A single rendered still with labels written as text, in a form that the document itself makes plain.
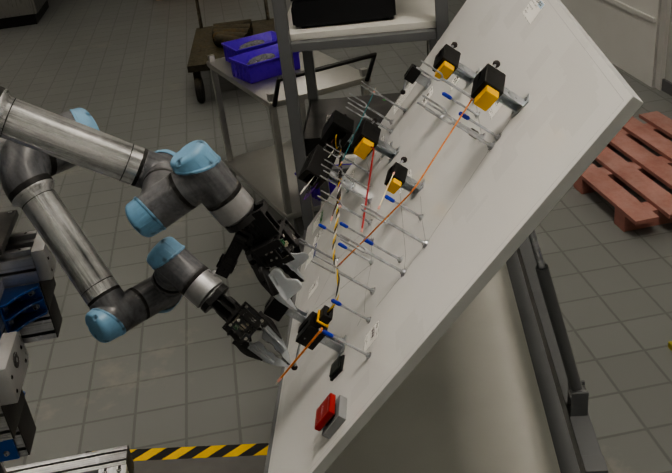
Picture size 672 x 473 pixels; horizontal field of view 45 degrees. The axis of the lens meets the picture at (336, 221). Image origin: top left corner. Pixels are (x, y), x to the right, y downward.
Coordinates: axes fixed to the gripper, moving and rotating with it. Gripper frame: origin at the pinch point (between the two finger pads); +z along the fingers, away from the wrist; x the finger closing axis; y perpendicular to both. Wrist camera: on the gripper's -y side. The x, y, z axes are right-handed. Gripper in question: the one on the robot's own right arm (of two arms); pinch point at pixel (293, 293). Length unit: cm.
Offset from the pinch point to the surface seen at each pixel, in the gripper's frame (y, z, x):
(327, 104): -24, 16, 128
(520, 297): 19, 65, 55
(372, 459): -8.6, 43.1, -5.3
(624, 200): 32, 173, 232
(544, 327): 32, 45, 17
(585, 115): 64, -13, -9
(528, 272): 29, 46, 39
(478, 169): 41.4, -3.0, 8.3
